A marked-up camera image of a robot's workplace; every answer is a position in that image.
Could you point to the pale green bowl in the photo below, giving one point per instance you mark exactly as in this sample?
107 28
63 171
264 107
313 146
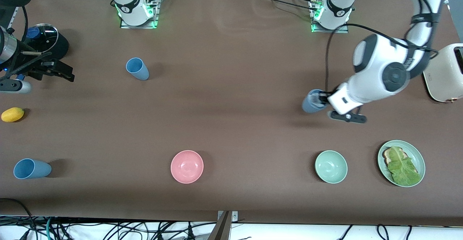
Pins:
331 167

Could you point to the glass pot lid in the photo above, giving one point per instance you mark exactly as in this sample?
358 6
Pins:
47 37

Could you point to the cream white toaster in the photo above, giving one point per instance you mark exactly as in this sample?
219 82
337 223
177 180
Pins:
443 77

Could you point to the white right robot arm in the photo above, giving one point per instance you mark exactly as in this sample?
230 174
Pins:
132 5

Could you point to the pink bowl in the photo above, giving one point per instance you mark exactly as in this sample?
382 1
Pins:
187 167

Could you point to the brown table cloth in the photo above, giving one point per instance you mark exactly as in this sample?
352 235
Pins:
231 106

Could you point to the blue plastic cup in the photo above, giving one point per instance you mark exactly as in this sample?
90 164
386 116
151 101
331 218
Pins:
32 168
308 104
137 68

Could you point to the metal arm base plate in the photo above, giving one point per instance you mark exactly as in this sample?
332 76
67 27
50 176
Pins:
154 19
315 26

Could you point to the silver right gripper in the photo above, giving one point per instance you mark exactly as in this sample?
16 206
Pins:
22 63

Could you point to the pale green plate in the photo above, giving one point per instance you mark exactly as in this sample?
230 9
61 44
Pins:
419 160

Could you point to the black cooking pot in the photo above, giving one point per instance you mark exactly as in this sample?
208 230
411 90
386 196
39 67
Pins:
62 46

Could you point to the silver metal bracket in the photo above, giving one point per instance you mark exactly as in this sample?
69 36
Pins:
235 216

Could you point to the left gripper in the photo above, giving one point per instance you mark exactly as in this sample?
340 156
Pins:
323 97

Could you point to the toasted bread slice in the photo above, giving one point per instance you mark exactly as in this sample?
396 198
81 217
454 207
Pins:
386 155

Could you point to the green lettuce leaf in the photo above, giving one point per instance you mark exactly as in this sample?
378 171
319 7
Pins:
403 167

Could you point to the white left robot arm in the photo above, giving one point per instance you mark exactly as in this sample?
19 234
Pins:
379 66

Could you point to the yellow toy lemon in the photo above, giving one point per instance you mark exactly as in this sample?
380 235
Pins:
12 114

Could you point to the grey metal beam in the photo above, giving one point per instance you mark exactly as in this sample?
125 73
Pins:
220 231

